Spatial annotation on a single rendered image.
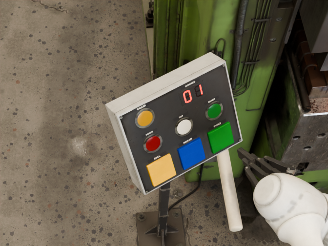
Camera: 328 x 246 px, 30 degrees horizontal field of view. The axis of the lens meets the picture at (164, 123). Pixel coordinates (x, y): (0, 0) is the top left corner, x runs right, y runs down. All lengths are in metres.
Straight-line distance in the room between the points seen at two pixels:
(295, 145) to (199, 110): 0.55
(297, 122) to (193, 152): 0.42
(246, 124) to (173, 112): 0.76
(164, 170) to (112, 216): 1.06
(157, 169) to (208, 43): 0.44
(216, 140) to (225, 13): 0.36
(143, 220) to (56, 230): 0.38
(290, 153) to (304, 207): 0.92
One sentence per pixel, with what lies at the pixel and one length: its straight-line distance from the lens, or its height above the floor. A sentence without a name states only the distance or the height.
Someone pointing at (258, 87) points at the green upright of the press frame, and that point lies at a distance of 2.16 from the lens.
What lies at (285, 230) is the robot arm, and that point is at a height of 1.37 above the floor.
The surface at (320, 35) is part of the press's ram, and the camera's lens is 1.72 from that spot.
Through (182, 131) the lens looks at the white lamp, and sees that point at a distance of 1.68.
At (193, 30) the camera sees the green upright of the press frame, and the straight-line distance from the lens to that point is 2.45.
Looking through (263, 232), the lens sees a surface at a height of 0.00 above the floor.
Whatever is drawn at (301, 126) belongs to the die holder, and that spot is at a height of 0.85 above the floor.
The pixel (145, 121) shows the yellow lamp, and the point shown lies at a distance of 1.61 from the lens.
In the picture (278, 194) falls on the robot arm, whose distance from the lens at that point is 1.27.
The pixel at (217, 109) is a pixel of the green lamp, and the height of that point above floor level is 1.09.
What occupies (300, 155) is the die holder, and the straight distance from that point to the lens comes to 2.23.
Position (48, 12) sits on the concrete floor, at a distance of 3.35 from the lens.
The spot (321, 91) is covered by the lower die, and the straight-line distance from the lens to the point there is 1.98.
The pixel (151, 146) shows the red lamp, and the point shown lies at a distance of 1.66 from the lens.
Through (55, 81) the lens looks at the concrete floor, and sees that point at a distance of 3.09.
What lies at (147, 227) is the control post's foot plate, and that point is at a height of 0.01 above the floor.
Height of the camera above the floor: 2.56
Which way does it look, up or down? 61 degrees down
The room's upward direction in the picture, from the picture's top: 3 degrees clockwise
